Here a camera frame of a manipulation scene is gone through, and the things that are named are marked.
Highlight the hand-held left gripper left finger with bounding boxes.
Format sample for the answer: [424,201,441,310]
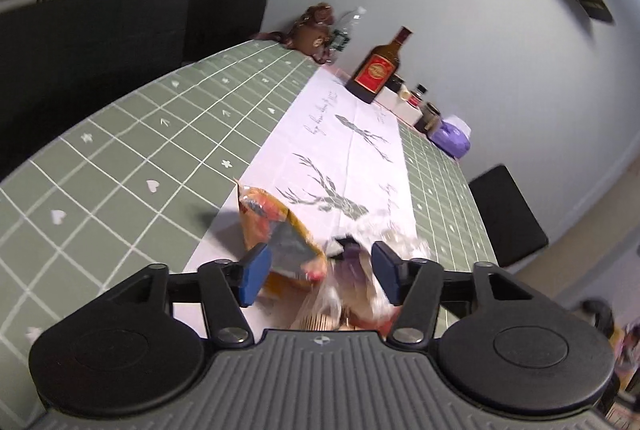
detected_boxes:
[99,241,274,347]

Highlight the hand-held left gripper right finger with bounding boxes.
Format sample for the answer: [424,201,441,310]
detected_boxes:
[371,240,537,347]

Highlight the orange snack packet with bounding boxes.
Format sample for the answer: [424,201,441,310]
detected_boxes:
[234,179,329,301]

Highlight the clear plastic bag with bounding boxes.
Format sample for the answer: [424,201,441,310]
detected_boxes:
[294,224,432,337]

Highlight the black chair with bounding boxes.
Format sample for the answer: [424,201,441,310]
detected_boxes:
[177,0,269,64]
[0,0,190,182]
[468,163,550,269]

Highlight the white table runner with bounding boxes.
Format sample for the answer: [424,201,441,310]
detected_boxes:
[182,63,419,312]

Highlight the purple tissue pack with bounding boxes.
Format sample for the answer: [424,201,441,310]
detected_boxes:
[430,113,474,160]

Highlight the dark glass jar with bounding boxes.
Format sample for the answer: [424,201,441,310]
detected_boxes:
[414,102,444,134]

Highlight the white small box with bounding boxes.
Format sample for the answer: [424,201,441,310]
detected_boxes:
[374,87,401,111]
[393,100,424,126]

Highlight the green grid tablecloth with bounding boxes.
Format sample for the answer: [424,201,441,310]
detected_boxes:
[0,38,501,411]

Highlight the small red label bottle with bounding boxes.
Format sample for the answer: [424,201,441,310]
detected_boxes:
[407,83,429,109]

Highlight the brown liquor bottle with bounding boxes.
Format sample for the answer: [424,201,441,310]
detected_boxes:
[344,26,414,105]

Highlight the dark clothes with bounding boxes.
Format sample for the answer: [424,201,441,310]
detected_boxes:
[580,298,617,339]

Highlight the clear water bottle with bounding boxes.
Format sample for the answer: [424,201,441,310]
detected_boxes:
[327,7,369,54]

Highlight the brown bear plush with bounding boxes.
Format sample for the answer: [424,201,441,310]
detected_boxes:
[254,2,337,64]

